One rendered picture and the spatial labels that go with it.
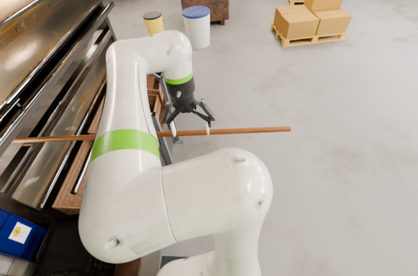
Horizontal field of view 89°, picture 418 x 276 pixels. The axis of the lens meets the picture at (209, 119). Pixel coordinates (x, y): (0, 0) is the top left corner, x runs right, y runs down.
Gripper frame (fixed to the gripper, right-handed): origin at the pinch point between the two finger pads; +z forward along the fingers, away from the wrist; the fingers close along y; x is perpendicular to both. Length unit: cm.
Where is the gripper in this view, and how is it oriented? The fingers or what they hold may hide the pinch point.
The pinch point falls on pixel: (191, 131)
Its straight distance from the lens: 85.7
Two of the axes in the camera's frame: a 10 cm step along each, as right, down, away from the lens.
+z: 0.9, 7.1, 6.9
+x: 0.1, -7.0, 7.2
